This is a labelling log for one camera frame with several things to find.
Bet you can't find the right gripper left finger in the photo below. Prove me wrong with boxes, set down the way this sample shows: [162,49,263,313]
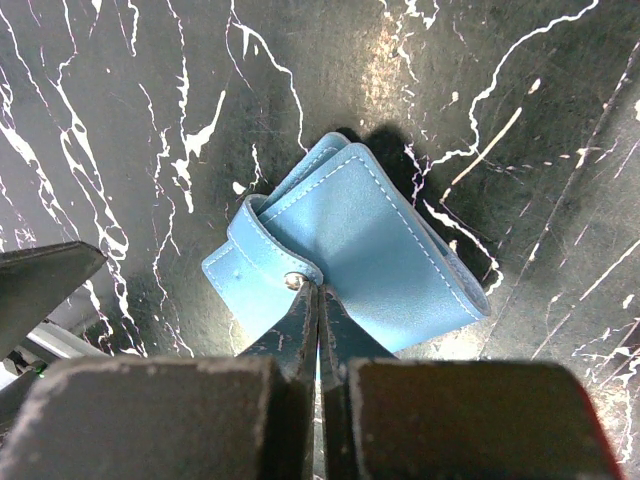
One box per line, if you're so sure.
[1,283,319,479]

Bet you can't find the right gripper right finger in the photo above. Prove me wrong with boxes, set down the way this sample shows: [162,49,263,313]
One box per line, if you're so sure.
[318,287,622,479]

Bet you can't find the blue leather card holder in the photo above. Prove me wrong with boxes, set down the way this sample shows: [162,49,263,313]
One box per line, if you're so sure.
[202,133,490,352]

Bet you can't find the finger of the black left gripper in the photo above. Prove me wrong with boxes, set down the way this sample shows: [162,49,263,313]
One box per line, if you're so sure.
[1,241,106,358]

